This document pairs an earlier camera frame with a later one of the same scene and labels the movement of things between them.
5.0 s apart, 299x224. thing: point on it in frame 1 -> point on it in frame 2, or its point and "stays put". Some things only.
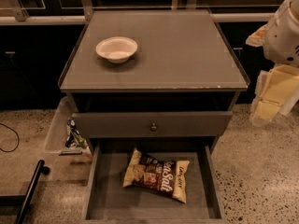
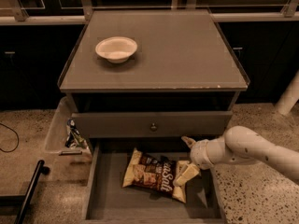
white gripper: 282,39 -> 198,154
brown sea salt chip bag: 166,177 stays put
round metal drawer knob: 153,127 stays put
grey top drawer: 151,124 stays put
